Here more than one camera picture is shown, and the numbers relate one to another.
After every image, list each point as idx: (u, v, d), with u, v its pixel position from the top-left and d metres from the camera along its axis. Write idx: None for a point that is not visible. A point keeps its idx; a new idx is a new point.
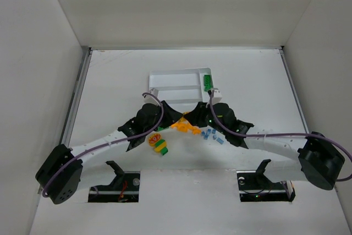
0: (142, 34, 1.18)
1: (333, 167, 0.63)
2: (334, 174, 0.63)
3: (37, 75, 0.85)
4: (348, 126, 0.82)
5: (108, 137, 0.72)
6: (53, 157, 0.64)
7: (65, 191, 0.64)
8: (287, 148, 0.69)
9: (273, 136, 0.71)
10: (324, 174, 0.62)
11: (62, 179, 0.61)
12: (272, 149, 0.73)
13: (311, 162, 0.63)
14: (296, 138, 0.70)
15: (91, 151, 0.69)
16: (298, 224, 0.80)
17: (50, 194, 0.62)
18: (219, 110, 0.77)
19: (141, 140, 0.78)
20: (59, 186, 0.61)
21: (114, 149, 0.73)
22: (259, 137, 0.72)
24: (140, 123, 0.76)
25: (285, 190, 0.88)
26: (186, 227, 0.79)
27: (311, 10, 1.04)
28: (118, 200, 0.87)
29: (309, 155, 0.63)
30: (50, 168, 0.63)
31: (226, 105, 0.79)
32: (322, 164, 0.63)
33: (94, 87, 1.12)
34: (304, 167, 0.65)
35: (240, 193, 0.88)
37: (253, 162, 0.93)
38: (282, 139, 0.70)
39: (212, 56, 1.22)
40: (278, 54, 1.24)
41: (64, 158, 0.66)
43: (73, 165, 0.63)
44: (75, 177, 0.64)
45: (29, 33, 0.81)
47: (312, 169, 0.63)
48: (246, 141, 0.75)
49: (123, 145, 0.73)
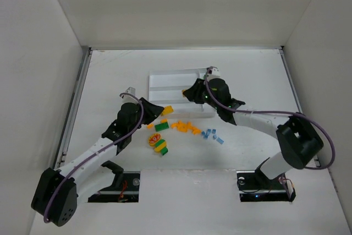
0: (141, 34, 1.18)
1: (309, 149, 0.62)
2: (307, 156, 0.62)
3: (37, 75, 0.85)
4: (347, 126, 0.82)
5: (93, 148, 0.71)
6: (44, 182, 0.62)
7: (65, 212, 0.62)
8: (269, 125, 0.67)
9: (259, 112, 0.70)
10: (297, 151, 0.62)
11: (59, 202, 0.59)
12: (258, 128, 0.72)
13: (287, 137, 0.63)
14: (280, 116, 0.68)
15: (81, 165, 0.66)
16: (298, 224, 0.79)
17: (51, 219, 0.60)
18: (215, 84, 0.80)
19: (127, 140, 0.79)
20: (57, 208, 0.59)
21: (104, 157, 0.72)
22: (246, 113, 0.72)
24: (122, 125, 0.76)
25: (285, 190, 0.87)
26: (187, 227, 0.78)
27: (311, 10, 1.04)
28: (119, 200, 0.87)
29: (286, 130, 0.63)
30: (44, 193, 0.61)
31: (225, 82, 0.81)
32: (297, 141, 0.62)
33: (94, 87, 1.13)
34: (281, 143, 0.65)
35: (240, 192, 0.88)
37: (253, 162, 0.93)
38: (268, 115, 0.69)
39: (212, 56, 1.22)
40: (278, 53, 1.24)
41: (55, 180, 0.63)
43: (66, 185, 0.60)
44: (71, 196, 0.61)
45: (29, 33, 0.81)
47: (286, 145, 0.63)
48: (235, 117, 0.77)
49: (111, 151, 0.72)
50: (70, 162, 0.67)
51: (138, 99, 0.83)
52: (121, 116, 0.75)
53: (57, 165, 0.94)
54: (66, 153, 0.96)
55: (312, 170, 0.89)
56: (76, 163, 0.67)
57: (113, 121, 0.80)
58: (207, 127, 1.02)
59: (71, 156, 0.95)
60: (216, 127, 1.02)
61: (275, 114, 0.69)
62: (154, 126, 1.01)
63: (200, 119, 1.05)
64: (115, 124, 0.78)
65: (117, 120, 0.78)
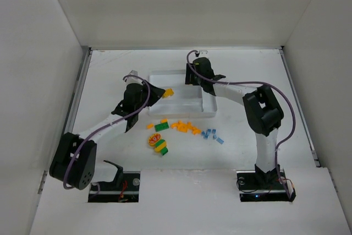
0: (141, 34, 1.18)
1: (271, 116, 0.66)
2: (268, 122, 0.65)
3: (37, 75, 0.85)
4: (347, 125, 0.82)
5: (107, 119, 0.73)
6: (63, 147, 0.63)
7: (86, 174, 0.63)
8: (240, 94, 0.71)
9: (234, 83, 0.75)
10: (259, 117, 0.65)
11: (80, 161, 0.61)
12: (232, 98, 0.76)
13: (252, 103, 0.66)
14: (250, 87, 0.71)
15: (98, 131, 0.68)
16: (298, 224, 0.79)
17: (73, 181, 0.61)
18: (197, 60, 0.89)
19: (136, 119, 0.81)
20: (79, 168, 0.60)
21: (116, 129, 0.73)
22: (223, 85, 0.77)
24: (130, 104, 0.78)
25: (285, 190, 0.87)
26: (187, 227, 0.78)
27: (311, 10, 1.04)
28: (119, 200, 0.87)
29: (252, 97, 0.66)
30: (64, 157, 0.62)
31: (207, 59, 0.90)
32: (259, 108, 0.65)
33: (94, 87, 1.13)
34: (247, 110, 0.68)
35: (240, 193, 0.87)
37: (253, 162, 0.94)
38: (239, 87, 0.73)
39: (212, 56, 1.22)
40: (278, 53, 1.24)
41: (73, 146, 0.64)
43: (87, 145, 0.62)
44: (92, 157, 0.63)
45: (29, 33, 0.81)
47: (250, 111, 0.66)
48: (214, 88, 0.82)
49: (122, 124, 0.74)
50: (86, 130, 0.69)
51: (142, 81, 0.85)
52: (127, 96, 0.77)
53: None
54: None
55: (313, 170, 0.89)
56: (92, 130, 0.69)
57: (119, 103, 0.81)
58: (207, 126, 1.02)
59: None
60: (216, 126, 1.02)
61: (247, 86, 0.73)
62: (154, 126, 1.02)
63: (200, 118, 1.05)
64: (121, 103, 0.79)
65: (123, 101, 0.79)
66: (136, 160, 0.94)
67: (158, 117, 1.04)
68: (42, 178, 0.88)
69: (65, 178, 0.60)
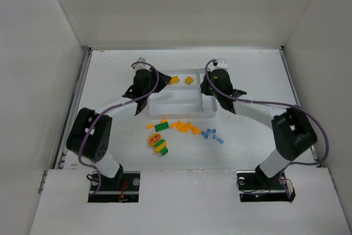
0: (141, 34, 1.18)
1: (302, 141, 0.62)
2: (300, 147, 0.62)
3: (37, 75, 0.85)
4: (347, 125, 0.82)
5: (119, 100, 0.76)
6: (79, 121, 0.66)
7: (100, 147, 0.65)
8: (267, 115, 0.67)
9: (258, 102, 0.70)
10: (290, 141, 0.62)
11: (97, 132, 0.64)
12: (256, 117, 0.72)
13: (282, 127, 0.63)
14: (278, 108, 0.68)
15: (112, 109, 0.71)
16: (298, 224, 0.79)
17: (89, 152, 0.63)
18: (216, 73, 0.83)
19: (144, 103, 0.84)
20: (96, 139, 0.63)
21: (127, 110, 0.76)
22: (246, 102, 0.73)
24: (139, 89, 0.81)
25: (285, 190, 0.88)
26: (187, 227, 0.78)
27: (311, 10, 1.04)
28: (119, 200, 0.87)
29: (281, 120, 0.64)
30: (81, 130, 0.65)
31: (226, 71, 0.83)
32: (291, 132, 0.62)
33: (94, 87, 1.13)
34: (276, 135, 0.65)
35: (240, 192, 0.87)
37: (253, 162, 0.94)
38: (265, 106, 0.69)
39: (212, 56, 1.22)
40: (278, 53, 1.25)
41: (88, 121, 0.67)
43: (103, 118, 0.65)
44: (107, 130, 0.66)
45: (29, 33, 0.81)
47: (280, 135, 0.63)
48: (235, 106, 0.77)
49: (132, 107, 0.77)
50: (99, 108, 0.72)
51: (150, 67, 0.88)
52: (137, 80, 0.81)
53: (57, 165, 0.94)
54: (66, 153, 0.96)
55: (313, 170, 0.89)
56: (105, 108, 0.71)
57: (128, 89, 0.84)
58: (207, 127, 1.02)
59: (71, 156, 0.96)
60: (216, 126, 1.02)
61: (273, 105, 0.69)
62: (154, 126, 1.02)
63: (200, 118, 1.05)
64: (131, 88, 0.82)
65: (132, 86, 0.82)
66: (136, 160, 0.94)
67: (158, 117, 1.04)
68: (42, 178, 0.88)
69: (81, 149, 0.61)
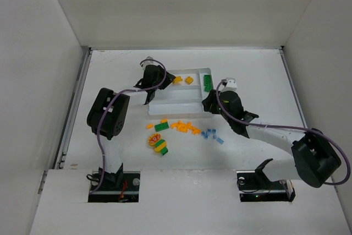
0: (141, 34, 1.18)
1: (326, 167, 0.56)
2: (325, 174, 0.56)
3: (37, 75, 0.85)
4: (347, 126, 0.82)
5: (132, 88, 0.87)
6: (99, 98, 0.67)
7: (118, 123, 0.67)
8: (284, 141, 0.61)
9: (274, 126, 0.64)
10: (314, 169, 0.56)
11: (116, 109, 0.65)
12: (270, 141, 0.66)
13: (304, 155, 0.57)
14: (296, 131, 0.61)
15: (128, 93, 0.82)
16: (297, 224, 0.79)
17: (107, 128, 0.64)
18: (226, 96, 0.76)
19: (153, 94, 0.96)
20: (115, 115, 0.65)
21: (138, 98, 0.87)
22: (259, 126, 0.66)
24: (148, 81, 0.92)
25: (285, 190, 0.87)
26: (187, 227, 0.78)
27: (311, 10, 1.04)
28: (119, 200, 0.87)
29: (302, 146, 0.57)
30: (101, 106, 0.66)
31: (236, 93, 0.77)
32: (314, 159, 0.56)
33: (94, 87, 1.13)
34: (296, 160, 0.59)
35: (240, 192, 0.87)
37: (253, 162, 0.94)
38: (281, 130, 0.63)
39: (212, 56, 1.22)
40: (278, 53, 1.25)
41: (107, 100, 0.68)
43: (122, 98, 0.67)
44: (125, 108, 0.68)
45: (28, 33, 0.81)
47: (302, 163, 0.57)
48: (247, 130, 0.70)
49: (144, 95, 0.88)
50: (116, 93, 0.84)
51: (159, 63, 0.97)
52: (147, 73, 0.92)
53: (57, 165, 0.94)
54: (66, 153, 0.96)
55: None
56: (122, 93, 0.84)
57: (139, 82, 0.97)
58: (207, 127, 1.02)
59: (71, 156, 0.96)
60: (216, 126, 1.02)
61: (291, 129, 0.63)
62: (154, 126, 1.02)
63: (200, 118, 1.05)
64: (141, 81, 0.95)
65: (143, 79, 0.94)
66: (136, 160, 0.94)
67: (158, 117, 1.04)
68: (42, 178, 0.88)
69: (100, 123, 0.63)
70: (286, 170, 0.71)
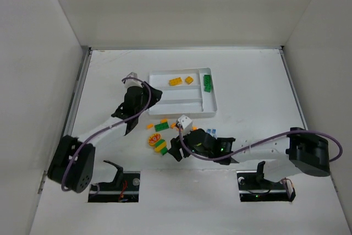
0: (141, 34, 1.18)
1: (324, 153, 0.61)
2: (326, 160, 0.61)
3: (37, 75, 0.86)
4: (347, 126, 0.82)
5: (106, 123, 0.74)
6: (62, 149, 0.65)
7: (83, 177, 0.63)
8: (276, 153, 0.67)
9: (256, 145, 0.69)
10: (318, 164, 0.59)
11: (78, 162, 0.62)
12: (262, 157, 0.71)
13: (303, 159, 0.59)
14: (279, 140, 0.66)
15: (96, 135, 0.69)
16: (297, 224, 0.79)
17: (70, 184, 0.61)
18: (196, 138, 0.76)
19: (135, 121, 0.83)
20: (78, 168, 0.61)
21: (116, 132, 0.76)
22: (245, 150, 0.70)
24: (130, 107, 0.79)
25: (285, 190, 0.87)
26: (186, 227, 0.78)
27: (311, 10, 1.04)
28: (119, 200, 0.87)
29: (298, 152, 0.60)
30: (62, 159, 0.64)
31: (201, 130, 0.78)
32: (312, 156, 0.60)
33: (94, 87, 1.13)
34: (298, 165, 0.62)
35: (240, 193, 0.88)
37: (252, 163, 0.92)
38: (267, 145, 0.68)
39: (212, 56, 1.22)
40: (278, 53, 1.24)
41: (72, 149, 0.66)
43: (85, 147, 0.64)
44: (89, 160, 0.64)
45: (28, 33, 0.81)
47: (306, 165, 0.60)
48: (236, 158, 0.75)
49: (122, 127, 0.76)
50: (86, 132, 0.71)
51: (142, 82, 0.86)
52: (128, 97, 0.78)
53: None
54: None
55: None
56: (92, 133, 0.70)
57: (119, 105, 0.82)
58: (207, 127, 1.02)
59: None
60: (216, 126, 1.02)
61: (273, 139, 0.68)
62: (154, 126, 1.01)
63: (200, 118, 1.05)
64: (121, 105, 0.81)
65: (123, 103, 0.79)
66: (136, 160, 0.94)
67: (158, 117, 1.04)
68: (42, 178, 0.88)
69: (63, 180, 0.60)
70: (284, 170, 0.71)
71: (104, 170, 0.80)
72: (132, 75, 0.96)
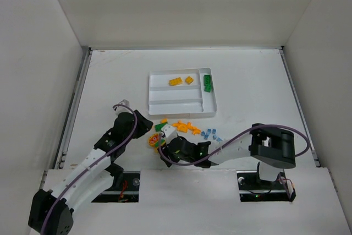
0: (141, 34, 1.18)
1: (289, 146, 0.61)
2: (290, 152, 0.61)
3: (37, 75, 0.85)
4: (347, 126, 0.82)
5: (85, 163, 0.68)
6: (37, 204, 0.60)
7: (61, 230, 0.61)
8: (242, 151, 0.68)
9: (226, 145, 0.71)
10: (281, 157, 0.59)
11: (52, 222, 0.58)
12: (235, 157, 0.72)
13: (265, 153, 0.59)
14: (244, 138, 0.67)
15: (73, 184, 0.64)
16: (298, 224, 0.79)
17: None
18: (175, 146, 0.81)
19: (121, 150, 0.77)
20: (53, 229, 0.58)
21: (100, 167, 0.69)
22: (218, 152, 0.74)
24: (118, 134, 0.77)
25: (285, 190, 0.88)
26: (186, 227, 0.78)
27: (311, 9, 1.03)
28: (119, 200, 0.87)
29: (259, 148, 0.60)
30: (38, 215, 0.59)
31: (180, 138, 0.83)
32: (274, 150, 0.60)
33: (94, 87, 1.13)
34: (264, 160, 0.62)
35: (240, 193, 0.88)
37: (252, 162, 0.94)
38: (235, 143, 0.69)
39: (212, 56, 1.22)
40: (278, 53, 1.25)
41: (48, 202, 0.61)
43: (58, 207, 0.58)
44: (66, 215, 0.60)
45: (28, 33, 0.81)
47: (269, 159, 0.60)
48: (212, 160, 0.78)
49: (105, 162, 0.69)
50: (62, 180, 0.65)
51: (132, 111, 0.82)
52: (119, 123, 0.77)
53: (57, 165, 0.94)
54: (66, 153, 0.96)
55: (312, 170, 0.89)
56: (68, 181, 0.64)
57: (107, 130, 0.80)
58: (207, 127, 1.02)
59: (71, 156, 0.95)
60: (216, 126, 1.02)
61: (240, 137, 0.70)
62: (154, 127, 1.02)
63: (200, 118, 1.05)
64: (110, 131, 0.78)
65: (112, 129, 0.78)
66: (136, 160, 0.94)
67: (158, 118, 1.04)
68: (42, 178, 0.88)
69: None
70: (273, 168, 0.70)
71: (99, 186, 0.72)
72: (124, 102, 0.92)
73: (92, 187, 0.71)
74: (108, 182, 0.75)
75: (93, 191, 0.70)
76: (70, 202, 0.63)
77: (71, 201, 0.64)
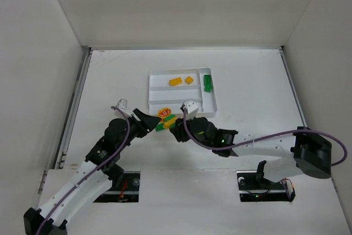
0: (141, 34, 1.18)
1: (325, 156, 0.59)
2: (328, 162, 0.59)
3: (37, 75, 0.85)
4: (347, 126, 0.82)
5: (75, 178, 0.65)
6: (26, 221, 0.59)
7: None
8: (279, 151, 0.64)
9: (261, 140, 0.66)
10: (321, 166, 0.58)
11: None
12: (263, 153, 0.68)
13: (308, 159, 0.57)
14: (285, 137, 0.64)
15: (60, 203, 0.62)
16: (298, 223, 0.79)
17: None
18: (200, 127, 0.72)
19: (115, 158, 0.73)
20: None
21: (91, 180, 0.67)
22: (247, 143, 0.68)
24: (110, 143, 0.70)
25: (285, 190, 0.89)
26: (187, 227, 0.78)
27: (311, 9, 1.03)
28: (119, 200, 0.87)
29: (303, 152, 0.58)
30: (30, 229, 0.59)
31: (205, 119, 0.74)
32: (316, 157, 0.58)
33: (94, 87, 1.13)
34: (300, 164, 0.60)
35: (240, 193, 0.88)
37: (252, 162, 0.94)
38: (272, 141, 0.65)
39: (212, 56, 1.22)
40: (278, 53, 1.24)
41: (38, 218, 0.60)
43: (45, 229, 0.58)
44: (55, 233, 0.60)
45: (28, 33, 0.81)
47: (309, 165, 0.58)
48: (236, 151, 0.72)
49: (95, 175, 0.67)
50: (52, 196, 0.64)
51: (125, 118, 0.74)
52: (109, 133, 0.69)
53: (57, 165, 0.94)
54: (66, 153, 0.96)
55: None
56: (57, 199, 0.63)
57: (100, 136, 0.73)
58: None
59: (71, 156, 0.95)
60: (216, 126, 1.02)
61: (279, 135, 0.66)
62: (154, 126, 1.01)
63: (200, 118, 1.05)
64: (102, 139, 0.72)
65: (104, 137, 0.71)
66: (136, 160, 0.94)
67: None
68: (42, 178, 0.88)
69: None
70: (284, 169, 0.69)
71: (95, 192, 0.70)
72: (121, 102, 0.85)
73: (87, 195, 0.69)
74: (107, 185, 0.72)
75: (88, 198, 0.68)
76: (60, 219, 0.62)
77: (62, 217, 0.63)
